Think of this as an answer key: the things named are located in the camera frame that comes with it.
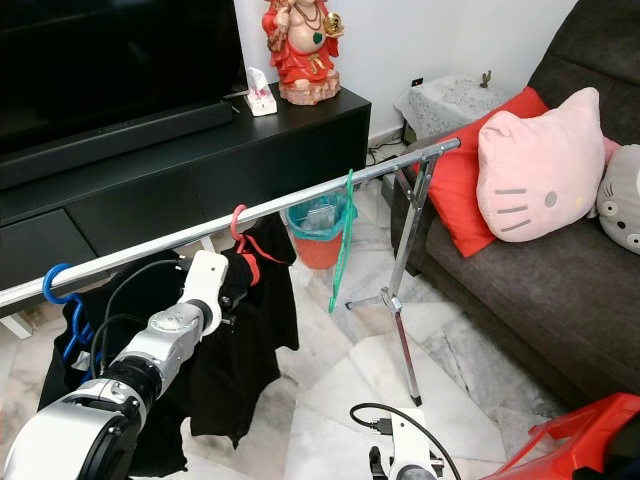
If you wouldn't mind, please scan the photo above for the green clothes hanger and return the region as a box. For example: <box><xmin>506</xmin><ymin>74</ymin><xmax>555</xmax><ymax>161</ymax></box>
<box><xmin>326</xmin><ymin>168</ymin><xmax>357</xmax><ymax>315</ymax></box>

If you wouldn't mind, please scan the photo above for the blue clothes hanger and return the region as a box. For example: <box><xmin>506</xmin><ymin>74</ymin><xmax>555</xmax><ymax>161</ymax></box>
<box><xmin>42</xmin><ymin>263</ymin><xmax>96</xmax><ymax>391</ymax></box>

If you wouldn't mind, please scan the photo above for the orange bin teal bag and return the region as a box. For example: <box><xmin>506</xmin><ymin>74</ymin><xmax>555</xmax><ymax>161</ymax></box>
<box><xmin>285</xmin><ymin>192</ymin><xmax>353</xmax><ymax>271</ymax></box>

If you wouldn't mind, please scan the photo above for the black TV cabinet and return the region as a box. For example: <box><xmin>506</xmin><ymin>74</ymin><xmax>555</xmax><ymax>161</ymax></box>
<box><xmin>0</xmin><ymin>84</ymin><xmax>372</xmax><ymax>341</ymax></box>

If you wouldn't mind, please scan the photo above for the silver metal clothes rack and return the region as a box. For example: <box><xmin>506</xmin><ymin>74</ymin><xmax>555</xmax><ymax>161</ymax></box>
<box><xmin>0</xmin><ymin>137</ymin><xmax>462</xmax><ymax>407</ymax></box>

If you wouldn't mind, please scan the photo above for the black soundbar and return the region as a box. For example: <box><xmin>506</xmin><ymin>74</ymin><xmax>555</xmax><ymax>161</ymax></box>
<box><xmin>0</xmin><ymin>100</ymin><xmax>236</xmax><ymax>191</ymax></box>

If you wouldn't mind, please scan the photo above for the white pink tissue box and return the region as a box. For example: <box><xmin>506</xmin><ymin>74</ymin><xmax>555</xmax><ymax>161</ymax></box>
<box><xmin>245</xmin><ymin>66</ymin><xmax>279</xmax><ymax>117</ymax></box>

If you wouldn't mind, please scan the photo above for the red plastic stool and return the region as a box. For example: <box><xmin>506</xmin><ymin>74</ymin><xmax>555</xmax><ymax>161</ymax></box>
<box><xmin>488</xmin><ymin>392</ymin><xmax>640</xmax><ymax>480</ymax></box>

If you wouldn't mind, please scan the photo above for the black shirt green logo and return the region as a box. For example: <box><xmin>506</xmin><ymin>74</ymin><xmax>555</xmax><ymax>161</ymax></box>
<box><xmin>37</xmin><ymin>300</ymin><xmax>136</xmax><ymax>479</ymax></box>

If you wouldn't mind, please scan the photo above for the dark grey fabric sofa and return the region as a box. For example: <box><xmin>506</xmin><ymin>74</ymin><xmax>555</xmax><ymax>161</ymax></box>
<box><xmin>390</xmin><ymin>0</ymin><xmax>640</xmax><ymax>406</ymax></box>

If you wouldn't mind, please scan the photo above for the red laughing Buddha statue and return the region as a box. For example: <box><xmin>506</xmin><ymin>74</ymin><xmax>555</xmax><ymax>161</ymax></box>
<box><xmin>261</xmin><ymin>0</ymin><xmax>346</xmax><ymax>106</ymax></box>

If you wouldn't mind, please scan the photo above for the red cushion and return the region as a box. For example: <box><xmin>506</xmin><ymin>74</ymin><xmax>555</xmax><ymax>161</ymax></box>
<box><xmin>415</xmin><ymin>86</ymin><xmax>551</xmax><ymax>259</ymax></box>

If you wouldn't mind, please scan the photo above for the black flat television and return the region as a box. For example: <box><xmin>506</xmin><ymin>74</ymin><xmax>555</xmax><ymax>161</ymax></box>
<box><xmin>0</xmin><ymin>0</ymin><xmax>248</xmax><ymax>141</ymax></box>

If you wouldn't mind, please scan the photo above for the lace covered side table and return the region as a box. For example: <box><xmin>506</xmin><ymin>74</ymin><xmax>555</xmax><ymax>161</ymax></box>
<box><xmin>393</xmin><ymin>73</ymin><xmax>521</xmax><ymax>146</ymax></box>

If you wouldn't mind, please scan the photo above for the pink cat face pillow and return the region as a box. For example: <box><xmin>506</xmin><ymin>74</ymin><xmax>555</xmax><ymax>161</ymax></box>
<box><xmin>477</xmin><ymin>87</ymin><xmax>608</xmax><ymax>244</ymax></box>

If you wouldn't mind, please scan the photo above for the grey Totoro plush pillow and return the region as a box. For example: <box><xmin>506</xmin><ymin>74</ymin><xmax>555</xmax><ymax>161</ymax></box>
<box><xmin>596</xmin><ymin>143</ymin><xmax>640</xmax><ymax>256</ymax></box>

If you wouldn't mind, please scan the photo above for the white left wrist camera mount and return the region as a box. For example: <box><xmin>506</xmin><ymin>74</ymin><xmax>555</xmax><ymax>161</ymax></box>
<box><xmin>178</xmin><ymin>249</ymin><xmax>230</xmax><ymax>336</ymax></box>

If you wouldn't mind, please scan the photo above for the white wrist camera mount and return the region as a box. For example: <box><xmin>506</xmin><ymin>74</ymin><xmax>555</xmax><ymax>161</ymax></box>
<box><xmin>388</xmin><ymin>408</ymin><xmax>446</xmax><ymax>480</ymax></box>
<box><xmin>178</xmin><ymin>249</ymin><xmax>230</xmax><ymax>336</ymax></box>

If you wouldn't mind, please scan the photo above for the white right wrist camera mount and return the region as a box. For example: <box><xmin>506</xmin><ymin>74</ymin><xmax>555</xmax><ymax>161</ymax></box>
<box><xmin>388</xmin><ymin>408</ymin><xmax>446</xmax><ymax>480</ymax></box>

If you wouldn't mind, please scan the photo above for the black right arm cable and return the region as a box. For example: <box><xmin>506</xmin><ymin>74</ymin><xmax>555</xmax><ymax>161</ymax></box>
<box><xmin>350</xmin><ymin>402</ymin><xmax>464</xmax><ymax>480</ymax></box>

